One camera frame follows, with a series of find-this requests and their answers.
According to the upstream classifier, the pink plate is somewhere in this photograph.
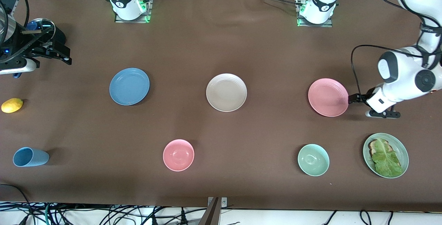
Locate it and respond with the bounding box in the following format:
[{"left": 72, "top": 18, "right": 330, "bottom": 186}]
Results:
[{"left": 308, "top": 78, "right": 349, "bottom": 117}]

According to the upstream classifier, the blue plate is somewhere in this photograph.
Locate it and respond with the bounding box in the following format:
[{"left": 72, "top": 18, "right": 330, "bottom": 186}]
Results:
[{"left": 109, "top": 68, "right": 150, "bottom": 106}]

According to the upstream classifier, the dark blue saucepan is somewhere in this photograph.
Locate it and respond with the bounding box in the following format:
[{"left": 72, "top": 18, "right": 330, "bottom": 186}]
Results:
[{"left": 13, "top": 23, "right": 67, "bottom": 79}]

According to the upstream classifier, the glass lid with blue knob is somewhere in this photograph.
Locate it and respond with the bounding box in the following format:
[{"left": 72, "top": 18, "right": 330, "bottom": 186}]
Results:
[{"left": 26, "top": 18, "right": 56, "bottom": 39}]

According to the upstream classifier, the toast slice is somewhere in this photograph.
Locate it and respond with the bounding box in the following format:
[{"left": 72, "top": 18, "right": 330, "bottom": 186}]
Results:
[{"left": 368, "top": 139, "right": 392, "bottom": 156}]

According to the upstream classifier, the yellow lemon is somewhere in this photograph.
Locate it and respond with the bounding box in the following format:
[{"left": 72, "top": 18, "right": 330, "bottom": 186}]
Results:
[{"left": 1, "top": 98, "right": 24, "bottom": 113}]

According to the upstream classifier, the green plate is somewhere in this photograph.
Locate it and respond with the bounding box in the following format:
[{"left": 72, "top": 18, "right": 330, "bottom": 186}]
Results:
[{"left": 363, "top": 133, "right": 409, "bottom": 179}]

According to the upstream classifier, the green lettuce leaf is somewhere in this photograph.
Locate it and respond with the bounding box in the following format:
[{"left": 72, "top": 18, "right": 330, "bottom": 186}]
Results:
[{"left": 371, "top": 138, "right": 403, "bottom": 178}]

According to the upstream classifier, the green bowl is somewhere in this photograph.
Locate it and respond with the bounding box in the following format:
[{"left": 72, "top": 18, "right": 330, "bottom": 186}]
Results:
[{"left": 298, "top": 144, "right": 330, "bottom": 177}]

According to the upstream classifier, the blue cup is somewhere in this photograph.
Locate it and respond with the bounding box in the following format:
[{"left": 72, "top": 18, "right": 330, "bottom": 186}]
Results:
[{"left": 13, "top": 147, "right": 50, "bottom": 167}]

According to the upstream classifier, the beige plate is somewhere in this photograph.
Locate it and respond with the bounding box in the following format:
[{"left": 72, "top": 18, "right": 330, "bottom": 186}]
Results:
[{"left": 206, "top": 73, "right": 248, "bottom": 112}]

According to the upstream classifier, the pink bowl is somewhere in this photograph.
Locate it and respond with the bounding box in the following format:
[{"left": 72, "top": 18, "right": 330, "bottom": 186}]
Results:
[{"left": 163, "top": 139, "right": 195, "bottom": 172}]

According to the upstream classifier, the dark metal bar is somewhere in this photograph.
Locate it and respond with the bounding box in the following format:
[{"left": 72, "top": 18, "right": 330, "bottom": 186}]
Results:
[{"left": 199, "top": 197, "right": 221, "bottom": 225}]

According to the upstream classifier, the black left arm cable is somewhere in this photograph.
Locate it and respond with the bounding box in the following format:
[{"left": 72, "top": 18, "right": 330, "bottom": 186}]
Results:
[{"left": 350, "top": 0, "right": 442, "bottom": 96}]

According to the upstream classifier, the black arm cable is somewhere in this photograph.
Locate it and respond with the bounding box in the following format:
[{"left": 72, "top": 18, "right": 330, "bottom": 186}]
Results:
[
  {"left": 20, "top": 0, "right": 31, "bottom": 30},
  {"left": 350, "top": 0, "right": 442, "bottom": 96}
]

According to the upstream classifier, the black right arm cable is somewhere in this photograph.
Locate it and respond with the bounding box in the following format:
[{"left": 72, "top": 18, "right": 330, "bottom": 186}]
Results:
[{"left": 20, "top": 0, "right": 31, "bottom": 30}]

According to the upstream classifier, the black floor cable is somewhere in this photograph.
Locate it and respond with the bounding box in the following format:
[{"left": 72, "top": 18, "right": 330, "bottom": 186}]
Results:
[{"left": 0, "top": 184, "right": 35, "bottom": 225}]

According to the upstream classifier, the metal table edge bracket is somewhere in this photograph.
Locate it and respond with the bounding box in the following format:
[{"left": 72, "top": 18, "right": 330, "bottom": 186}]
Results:
[{"left": 207, "top": 197, "right": 228, "bottom": 207}]

